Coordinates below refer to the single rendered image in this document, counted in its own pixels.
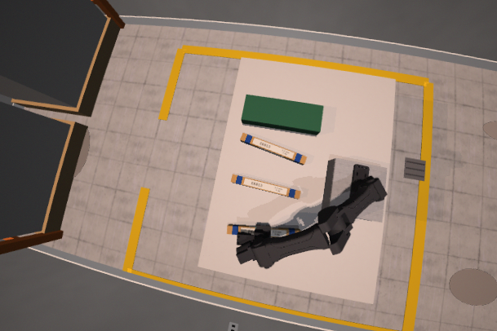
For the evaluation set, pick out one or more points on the brown cardboard box with blue bands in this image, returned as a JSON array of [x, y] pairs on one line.
[[265, 186]]

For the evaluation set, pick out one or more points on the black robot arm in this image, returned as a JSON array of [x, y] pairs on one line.
[[266, 251]]

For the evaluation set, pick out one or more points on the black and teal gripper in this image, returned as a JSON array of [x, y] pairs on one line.
[[266, 229]]

